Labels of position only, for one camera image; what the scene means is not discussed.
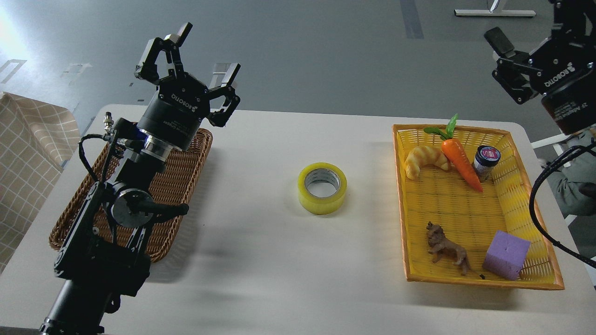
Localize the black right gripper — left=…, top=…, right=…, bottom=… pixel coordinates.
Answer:
left=484, top=0, right=596, bottom=135

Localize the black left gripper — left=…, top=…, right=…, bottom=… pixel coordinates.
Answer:
left=135, top=22, right=242, bottom=152

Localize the yellow tape roll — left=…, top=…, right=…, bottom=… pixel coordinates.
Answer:
left=297, top=162, right=348, bottom=215

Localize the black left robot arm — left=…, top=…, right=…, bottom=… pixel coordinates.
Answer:
left=39, top=22, right=240, bottom=335

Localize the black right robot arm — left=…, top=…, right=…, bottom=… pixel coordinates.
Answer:
left=484, top=0, right=596, bottom=135

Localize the white stand base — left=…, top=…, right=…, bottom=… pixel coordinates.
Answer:
left=454, top=0, right=536, bottom=18

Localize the brown wicker basket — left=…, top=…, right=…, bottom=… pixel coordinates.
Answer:
left=49, top=128, right=213, bottom=263

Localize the small dark jar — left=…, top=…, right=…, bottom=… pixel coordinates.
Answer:
left=471, top=146, right=501, bottom=182

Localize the toy carrot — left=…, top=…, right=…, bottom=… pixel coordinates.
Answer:
left=423, top=113, right=483, bottom=193

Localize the toy croissant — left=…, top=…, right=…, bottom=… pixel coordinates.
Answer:
left=405, top=146, right=450, bottom=180

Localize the yellow plastic basket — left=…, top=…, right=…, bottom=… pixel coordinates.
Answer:
left=393, top=124, right=564, bottom=290

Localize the purple foam cube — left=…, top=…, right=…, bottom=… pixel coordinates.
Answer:
left=482, top=230, right=531, bottom=281

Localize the brown toy lion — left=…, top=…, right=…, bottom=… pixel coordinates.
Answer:
left=426, top=222, right=471, bottom=276

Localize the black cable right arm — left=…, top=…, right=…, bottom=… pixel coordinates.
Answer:
left=529, top=142, right=596, bottom=269

